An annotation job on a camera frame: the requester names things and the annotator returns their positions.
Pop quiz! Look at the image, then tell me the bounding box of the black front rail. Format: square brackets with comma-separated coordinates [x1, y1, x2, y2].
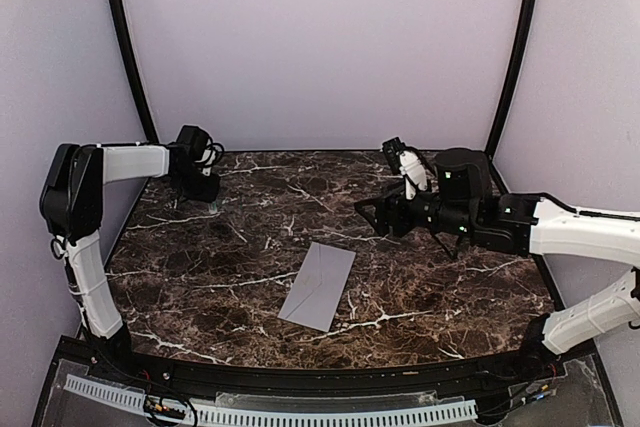
[54, 336, 566, 403]

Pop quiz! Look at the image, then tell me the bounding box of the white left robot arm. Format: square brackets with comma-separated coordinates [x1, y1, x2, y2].
[39, 125, 225, 341]

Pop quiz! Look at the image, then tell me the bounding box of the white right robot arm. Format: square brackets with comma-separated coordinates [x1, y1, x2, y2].
[354, 138, 639, 381]

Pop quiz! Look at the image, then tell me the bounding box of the white slotted cable duct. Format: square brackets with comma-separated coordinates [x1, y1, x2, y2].
[64, 374, 478, 426]

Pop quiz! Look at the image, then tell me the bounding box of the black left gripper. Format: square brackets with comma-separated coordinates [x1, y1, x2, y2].
[173, 165, 221, 203]

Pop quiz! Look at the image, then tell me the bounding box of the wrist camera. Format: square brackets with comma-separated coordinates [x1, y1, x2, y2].
[198, 142, 225, 176]
[382, 137, 435, 200]

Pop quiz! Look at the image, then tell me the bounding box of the black left frame post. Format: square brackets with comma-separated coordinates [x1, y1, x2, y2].
[108, 0, 159, 143]

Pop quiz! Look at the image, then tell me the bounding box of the grey paper envelope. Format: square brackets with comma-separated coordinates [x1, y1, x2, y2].
[278, 242, 356, 333]

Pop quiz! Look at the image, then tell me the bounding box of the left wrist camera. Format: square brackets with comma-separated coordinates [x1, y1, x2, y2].
[198, 142, 225, 176]

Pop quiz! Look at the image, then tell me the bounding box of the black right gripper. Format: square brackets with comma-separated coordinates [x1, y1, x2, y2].
[355, 178, 477, 238]

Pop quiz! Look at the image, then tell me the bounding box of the black frame corner post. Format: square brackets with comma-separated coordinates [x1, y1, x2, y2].
[484, 0, 536, 162]

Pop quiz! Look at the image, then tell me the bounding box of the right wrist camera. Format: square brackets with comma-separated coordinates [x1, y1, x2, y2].
[382, 137, 435, 200]

